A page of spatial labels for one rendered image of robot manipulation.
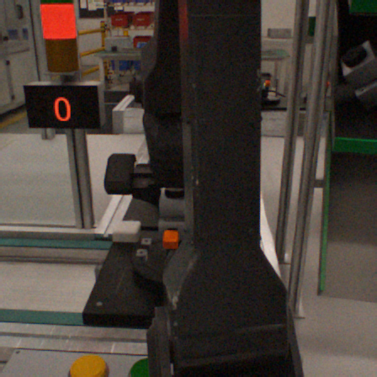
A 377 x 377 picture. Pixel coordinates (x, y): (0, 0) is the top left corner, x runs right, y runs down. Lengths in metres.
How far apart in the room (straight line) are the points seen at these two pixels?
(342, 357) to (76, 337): 0.40
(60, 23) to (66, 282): 0.42
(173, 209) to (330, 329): 0.34
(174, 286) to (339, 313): 0.59
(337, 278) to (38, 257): 0.53
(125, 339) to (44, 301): 0.21
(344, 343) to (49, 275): 0.51
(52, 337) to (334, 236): 0.41
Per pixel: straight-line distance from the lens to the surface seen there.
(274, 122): 1.82
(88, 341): 0.60
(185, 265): 0.25
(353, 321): 0.81
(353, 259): 0.65
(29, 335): 0.63
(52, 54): 0.72
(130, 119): 1.84
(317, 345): 0.75
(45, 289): 0.78
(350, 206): 0.67
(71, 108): 0.72
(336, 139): 0.54
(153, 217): 0.85
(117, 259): 0.72
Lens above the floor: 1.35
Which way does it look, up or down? 23 degrees down
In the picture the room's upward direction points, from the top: straight up
